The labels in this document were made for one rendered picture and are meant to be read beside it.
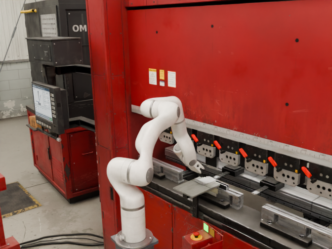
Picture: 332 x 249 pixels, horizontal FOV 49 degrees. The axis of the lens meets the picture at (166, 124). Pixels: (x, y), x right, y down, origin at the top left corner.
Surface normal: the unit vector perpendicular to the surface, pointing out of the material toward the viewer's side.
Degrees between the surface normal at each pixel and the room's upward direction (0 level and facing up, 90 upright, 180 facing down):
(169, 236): 90
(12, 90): 90
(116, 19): 90
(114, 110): 90
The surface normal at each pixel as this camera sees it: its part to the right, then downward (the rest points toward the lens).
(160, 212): -0.75, 0.19
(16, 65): 0.58, 0.21
